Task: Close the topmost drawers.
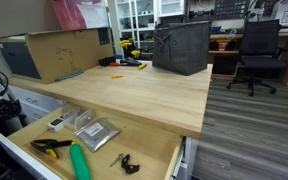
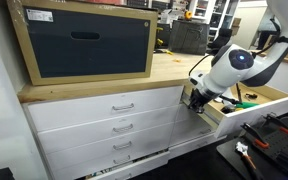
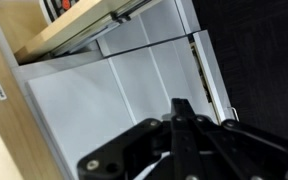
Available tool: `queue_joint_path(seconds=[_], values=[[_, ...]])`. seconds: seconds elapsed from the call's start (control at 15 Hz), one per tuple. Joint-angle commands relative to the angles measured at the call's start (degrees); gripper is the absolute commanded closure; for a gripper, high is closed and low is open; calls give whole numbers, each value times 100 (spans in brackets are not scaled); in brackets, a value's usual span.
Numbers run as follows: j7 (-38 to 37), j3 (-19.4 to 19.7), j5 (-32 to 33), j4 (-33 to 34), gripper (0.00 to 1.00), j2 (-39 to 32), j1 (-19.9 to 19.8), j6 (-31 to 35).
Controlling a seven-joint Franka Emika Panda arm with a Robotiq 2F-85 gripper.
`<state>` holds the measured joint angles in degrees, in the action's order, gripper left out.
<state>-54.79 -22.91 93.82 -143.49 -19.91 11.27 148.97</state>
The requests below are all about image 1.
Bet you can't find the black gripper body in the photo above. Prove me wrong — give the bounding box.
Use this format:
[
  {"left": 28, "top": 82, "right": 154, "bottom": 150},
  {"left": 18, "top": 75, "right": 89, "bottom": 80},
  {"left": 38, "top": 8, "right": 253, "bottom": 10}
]
[{"left": 0, "top": 98, "right": 24, "bottom": 122}]

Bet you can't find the wide white wooden drawer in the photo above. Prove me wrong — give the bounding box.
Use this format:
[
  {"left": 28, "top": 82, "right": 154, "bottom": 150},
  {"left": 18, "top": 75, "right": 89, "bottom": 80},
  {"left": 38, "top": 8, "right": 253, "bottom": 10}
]
[{"left": 7, "top": 84, "right": 66, "bottom": 113}]

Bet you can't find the narrow white wooden drawer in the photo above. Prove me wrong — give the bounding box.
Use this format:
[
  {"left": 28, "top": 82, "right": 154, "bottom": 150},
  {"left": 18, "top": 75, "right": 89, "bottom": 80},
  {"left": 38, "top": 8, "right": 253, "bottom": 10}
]
[{"left": 0, "top": 103, "right": 186, "bottom": 180}]

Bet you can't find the white lower drawer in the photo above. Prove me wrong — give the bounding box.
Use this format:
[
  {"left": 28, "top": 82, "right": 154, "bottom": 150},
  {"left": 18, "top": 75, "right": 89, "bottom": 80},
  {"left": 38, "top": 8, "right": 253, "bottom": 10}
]
[{"left": 15, "top": 99, "right": 58, "bottom": 126}]

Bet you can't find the small white device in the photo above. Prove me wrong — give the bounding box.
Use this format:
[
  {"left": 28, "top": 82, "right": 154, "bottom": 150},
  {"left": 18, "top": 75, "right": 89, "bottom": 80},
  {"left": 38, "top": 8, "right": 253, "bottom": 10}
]
[{"left": 47, "top": 116, "right": 65, "bottom": 133}]

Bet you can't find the black yellow spring clamp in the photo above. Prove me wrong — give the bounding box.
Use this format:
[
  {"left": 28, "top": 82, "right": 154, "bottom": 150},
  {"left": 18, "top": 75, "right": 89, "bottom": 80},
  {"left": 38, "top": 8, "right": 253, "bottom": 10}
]
[{"left": 29, "top": 138, "right": 74, "bottom": 160}]

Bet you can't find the blue strip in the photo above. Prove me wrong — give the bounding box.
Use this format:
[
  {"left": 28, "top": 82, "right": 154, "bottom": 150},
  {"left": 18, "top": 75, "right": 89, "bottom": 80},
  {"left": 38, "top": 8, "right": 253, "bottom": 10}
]
[{"left": 54, "top": 69, "right": 85, "bottom": 83}]

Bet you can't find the clear plastic box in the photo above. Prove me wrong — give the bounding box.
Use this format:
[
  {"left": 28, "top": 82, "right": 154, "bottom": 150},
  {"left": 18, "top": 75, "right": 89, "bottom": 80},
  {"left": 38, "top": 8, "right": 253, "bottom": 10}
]
[{"left": 61, "top": 105, "right": 96, "bottom": 131}]

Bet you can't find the green tube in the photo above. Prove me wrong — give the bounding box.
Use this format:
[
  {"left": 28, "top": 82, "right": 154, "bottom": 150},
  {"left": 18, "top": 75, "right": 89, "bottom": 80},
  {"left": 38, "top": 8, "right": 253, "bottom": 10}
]
[{"left": 68, "top": 141, "right": 92, "bottom": 180}]

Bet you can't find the silver foil pouch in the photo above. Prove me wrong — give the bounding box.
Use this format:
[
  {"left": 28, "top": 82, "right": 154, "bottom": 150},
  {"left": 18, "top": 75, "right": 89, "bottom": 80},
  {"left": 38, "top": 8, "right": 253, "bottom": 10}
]
[{"left": 73, "top": 117, "right": 122, "bottom": 153}]

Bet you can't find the pink poster board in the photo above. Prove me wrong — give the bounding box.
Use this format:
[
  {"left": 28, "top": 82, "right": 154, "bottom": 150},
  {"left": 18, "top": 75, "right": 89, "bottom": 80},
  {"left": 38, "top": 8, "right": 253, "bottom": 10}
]
[{"left": 49, "top": 0, "right": 110, "bottom": 32}]

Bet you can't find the black hand tool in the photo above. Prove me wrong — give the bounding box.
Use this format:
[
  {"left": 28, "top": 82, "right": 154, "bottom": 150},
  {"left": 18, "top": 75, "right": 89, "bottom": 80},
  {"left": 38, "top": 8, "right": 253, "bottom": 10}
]
[{"left": 98, "top": 55, "right": 144, "bottom": 68}]

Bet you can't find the small black screw clamp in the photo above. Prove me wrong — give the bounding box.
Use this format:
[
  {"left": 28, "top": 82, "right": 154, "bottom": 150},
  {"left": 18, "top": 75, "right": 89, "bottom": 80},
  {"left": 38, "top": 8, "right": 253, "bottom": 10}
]
[{"left": 109, "top": 152, "right": 141, "bottom": 175}]

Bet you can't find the yellow plastic piece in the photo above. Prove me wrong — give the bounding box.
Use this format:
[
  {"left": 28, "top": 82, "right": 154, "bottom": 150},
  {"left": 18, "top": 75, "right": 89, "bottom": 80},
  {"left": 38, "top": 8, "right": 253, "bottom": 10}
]
[{"left": 137, "top": 62, "right": 149, "bottom": 71}]

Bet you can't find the white shelf cabinet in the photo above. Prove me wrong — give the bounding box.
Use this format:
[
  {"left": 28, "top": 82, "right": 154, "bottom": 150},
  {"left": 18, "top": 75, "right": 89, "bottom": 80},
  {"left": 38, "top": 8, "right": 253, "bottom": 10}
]
[{"left": 107, "top": 0, "right": 189, "bottom": 59}]

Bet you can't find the grey fabric bag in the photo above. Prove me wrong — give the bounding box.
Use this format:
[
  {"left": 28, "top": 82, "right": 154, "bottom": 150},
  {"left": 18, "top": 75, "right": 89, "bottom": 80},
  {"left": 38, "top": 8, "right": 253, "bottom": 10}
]
[{"left": 151, "top": 20, "right": 213, "bottom": 77}]

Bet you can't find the black pegboard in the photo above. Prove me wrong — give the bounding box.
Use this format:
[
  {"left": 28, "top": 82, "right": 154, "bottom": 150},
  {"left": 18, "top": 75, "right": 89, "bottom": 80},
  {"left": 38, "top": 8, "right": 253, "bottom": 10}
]
[{"left": 213, "top": 0, "right": 252, "bottom": 20}]

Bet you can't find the black office chair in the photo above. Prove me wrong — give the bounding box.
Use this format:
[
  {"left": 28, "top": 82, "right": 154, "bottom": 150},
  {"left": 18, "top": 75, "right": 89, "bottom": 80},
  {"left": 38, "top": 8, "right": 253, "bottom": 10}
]
[{"left": 225, "top": 18, "right": 288, "bottom": 98}]

